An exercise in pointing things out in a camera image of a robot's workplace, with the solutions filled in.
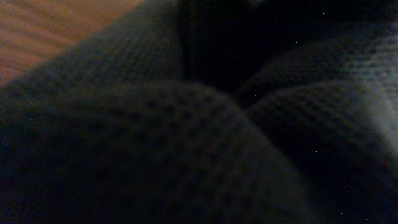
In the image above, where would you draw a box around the black polo shirt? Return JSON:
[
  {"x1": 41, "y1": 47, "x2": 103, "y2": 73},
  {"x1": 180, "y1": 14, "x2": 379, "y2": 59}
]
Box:
[{"x1": 1, "y1": 1, "x2": 397, "y2": 223}]

